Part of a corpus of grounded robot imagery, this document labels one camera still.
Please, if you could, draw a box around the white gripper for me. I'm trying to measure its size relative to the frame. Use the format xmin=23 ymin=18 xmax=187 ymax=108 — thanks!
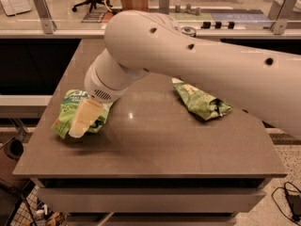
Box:
xmin=69 ymin=60 xmax=126 ymax=138

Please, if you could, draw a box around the green rice chip bag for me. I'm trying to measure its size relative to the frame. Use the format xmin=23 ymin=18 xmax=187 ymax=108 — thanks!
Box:
xmin=51 ymin=89 xmax=113 ymax=138

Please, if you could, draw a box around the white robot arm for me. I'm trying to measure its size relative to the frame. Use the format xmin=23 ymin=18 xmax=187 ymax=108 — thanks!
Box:
xmin=69 ymin=10 xmax=301 ymax=138

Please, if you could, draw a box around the green crumpled snack bag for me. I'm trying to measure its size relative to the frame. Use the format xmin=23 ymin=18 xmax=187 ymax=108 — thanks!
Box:
xmin=172 ymin=78 xmax=232 ymax=121

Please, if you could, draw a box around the black office chair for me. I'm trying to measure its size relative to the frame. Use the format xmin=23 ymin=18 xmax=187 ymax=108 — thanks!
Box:
xmin=71 ymin=0 xmax=105 ymax=12

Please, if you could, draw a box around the silver drink can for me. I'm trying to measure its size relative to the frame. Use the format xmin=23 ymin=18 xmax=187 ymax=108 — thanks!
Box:
xmin=181 ymin=26 xmax=197 ymax=38

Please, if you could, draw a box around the white device on floor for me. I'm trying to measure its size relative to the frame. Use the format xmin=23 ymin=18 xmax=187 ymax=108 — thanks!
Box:
xmin=0 ymin=0 xmax=31 ymax=16

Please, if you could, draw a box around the left metal glass bracket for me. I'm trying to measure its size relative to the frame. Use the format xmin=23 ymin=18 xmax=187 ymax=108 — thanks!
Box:
xmin=33 ymin=0 xmax=56 ymax=34

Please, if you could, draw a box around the metal glass bracket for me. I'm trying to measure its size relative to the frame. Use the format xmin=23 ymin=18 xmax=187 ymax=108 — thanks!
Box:
xmin=269 ymin=0 xmax=297 ymax=35
xmin=33 ymin=0 xmax=56 ymax=34
xmin=159 ymin=0 xmax=169 ymax=14

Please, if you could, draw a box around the wire basket with items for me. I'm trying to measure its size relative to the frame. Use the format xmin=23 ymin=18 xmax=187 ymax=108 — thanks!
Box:
xmin=8 ymin=187 xmax=68 ymax=226

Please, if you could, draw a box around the middle metal glass bracket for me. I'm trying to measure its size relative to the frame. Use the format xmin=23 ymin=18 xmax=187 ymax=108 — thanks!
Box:
xmin=159 ymin=0 xmax=169 ymax=14

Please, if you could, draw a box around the right metal glass bracket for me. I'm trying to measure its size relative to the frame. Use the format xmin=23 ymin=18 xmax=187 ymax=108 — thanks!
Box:
xmin=269 ymin=0 xmax=297 ymax=35

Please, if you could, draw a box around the black power adapter with cable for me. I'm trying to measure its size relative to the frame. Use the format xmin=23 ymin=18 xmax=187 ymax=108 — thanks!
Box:
xmin=271 ymin=182 xmax=301 ymax=226

